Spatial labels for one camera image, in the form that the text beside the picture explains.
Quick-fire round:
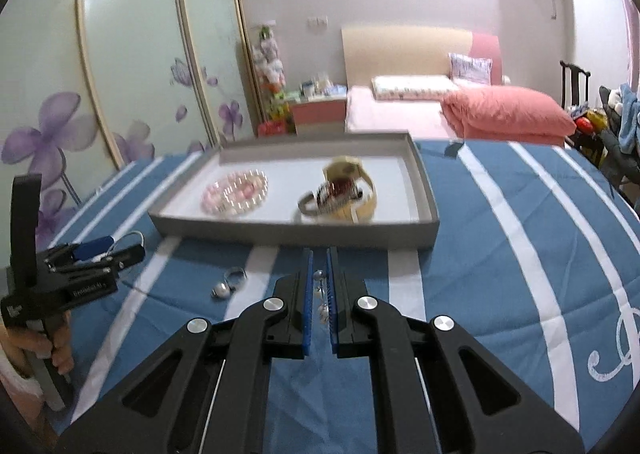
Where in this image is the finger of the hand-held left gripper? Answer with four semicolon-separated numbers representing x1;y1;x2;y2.
49;237;114;263
75;245;147;281

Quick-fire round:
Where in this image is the pink bed with headboard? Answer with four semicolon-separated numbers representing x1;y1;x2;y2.
341;25;577;145

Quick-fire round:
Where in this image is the pink bead bracelet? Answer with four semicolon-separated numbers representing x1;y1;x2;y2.
201;174;268;215

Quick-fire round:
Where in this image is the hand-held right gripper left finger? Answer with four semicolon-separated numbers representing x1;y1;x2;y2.
55;248;316;454

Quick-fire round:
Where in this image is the black padded seat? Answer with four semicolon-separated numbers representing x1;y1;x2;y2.
597;86;640;185

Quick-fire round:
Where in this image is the colourful toy pile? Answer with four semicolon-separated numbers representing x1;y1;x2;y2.
572;106;609;135

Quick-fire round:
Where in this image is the silver cuff bangle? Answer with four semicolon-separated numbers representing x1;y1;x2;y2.
297;189;362;217

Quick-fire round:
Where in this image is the thin silver bangle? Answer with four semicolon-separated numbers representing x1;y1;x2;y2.
107;231;146;255

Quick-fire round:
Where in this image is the yellow wristwatch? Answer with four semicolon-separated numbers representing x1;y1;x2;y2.
320;156;379;225

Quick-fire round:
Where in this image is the purple pillow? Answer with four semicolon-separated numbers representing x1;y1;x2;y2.
448;52;494;85

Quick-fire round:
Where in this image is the blue white striped tablecloth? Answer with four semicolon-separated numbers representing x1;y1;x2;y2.
50;136;640;454

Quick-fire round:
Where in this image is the white pearl bracelet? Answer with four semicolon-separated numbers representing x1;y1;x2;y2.
222;170;271;213

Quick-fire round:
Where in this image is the flower print sliding wardrobe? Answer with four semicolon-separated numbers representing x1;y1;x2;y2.
0;0;257;217

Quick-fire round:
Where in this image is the folded pink quilt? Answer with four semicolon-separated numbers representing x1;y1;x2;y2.
440;86;577;143

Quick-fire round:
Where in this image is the hanging plush toy column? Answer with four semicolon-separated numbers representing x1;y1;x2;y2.
250;24;294;137

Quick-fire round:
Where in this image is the white patterned pillow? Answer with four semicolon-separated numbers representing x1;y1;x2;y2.
371;75;459;102

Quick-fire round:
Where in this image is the pink curtain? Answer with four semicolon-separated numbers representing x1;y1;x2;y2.
617;0;640;77

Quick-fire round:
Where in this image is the dark red bead bracelet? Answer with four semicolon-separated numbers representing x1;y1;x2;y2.
320;176;364;203

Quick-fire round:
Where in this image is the grey shallow tray box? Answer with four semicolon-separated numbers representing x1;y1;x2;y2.
148;132;441;249

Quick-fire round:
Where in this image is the person's left forearm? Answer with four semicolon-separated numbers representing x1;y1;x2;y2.
0;359;57;454

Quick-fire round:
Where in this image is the small dangling earring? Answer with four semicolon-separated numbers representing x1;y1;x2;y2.
312;270;332;323

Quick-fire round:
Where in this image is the dark wooden chair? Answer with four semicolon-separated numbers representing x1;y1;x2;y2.
560;60;594;107

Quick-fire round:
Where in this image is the blue garment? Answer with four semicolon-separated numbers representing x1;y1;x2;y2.
617;84;640;155

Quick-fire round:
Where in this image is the person's left hand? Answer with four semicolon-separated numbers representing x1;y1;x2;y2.
0;314;76;385

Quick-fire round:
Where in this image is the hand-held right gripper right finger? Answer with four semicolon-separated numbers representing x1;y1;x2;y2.
326;248;587;454

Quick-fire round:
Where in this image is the pink nightstand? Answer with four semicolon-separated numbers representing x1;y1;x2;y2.
290;96;349;136

